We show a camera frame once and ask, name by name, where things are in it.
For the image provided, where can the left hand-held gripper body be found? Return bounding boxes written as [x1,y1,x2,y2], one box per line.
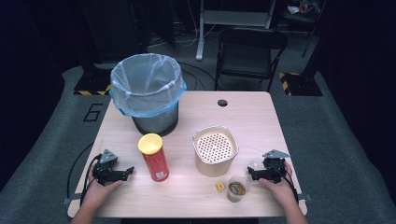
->
[92,148,125,187]

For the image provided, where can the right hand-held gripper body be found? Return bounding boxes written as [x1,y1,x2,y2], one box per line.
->
[262,148,291,185]

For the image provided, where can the wet tea bag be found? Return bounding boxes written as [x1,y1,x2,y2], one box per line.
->
[229,182,247,196]

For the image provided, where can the red chip can yellow lid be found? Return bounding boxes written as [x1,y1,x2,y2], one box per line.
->
[137,133,171,183]

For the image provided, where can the clear plastic cup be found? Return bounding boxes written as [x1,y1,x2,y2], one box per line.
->
[226,175,250,203]

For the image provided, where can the beige container with strainer insert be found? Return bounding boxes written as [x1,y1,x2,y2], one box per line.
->
[191,125,240,178]

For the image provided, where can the metal mesh trash bin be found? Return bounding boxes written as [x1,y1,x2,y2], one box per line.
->
[131,102,180,138]

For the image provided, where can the translucent blue bin liner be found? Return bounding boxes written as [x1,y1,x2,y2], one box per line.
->
[109,52,188,119]

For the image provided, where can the person's left hand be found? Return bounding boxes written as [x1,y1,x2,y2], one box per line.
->
[81,174,124,213]

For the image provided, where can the person's right hand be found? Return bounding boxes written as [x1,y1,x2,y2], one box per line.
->
[259,161,298,209]

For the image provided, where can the hazard-striped black stand base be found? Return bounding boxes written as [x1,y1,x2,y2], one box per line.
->
[278,72,324,97]
[73,63,112,96]

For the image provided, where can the black folding chair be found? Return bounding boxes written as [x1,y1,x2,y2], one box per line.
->
[214,27,289,92]

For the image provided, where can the dark chair with clutter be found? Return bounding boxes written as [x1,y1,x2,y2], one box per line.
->
[281,0,327,59]

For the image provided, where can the left hand-held gripper cable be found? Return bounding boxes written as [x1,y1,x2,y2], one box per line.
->
[79,153,103,207]

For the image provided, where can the hand-held gripper cable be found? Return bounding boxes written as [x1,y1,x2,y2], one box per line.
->
[79,153,103,207]
[273,162,300,206]

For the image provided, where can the right hand-held gripper cable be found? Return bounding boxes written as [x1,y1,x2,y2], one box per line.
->
[273,162,300,206]

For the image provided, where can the black floor cable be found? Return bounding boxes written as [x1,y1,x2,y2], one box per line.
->
[66,141,95,200]

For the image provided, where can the black floor cables bundle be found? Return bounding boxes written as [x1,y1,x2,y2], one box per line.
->
[177,60,217,91]

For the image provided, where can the white cables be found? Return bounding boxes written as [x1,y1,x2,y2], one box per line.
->
[174,0,217,49]

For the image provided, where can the white desk frame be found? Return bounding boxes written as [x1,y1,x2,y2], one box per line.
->
[195,0,277,62]

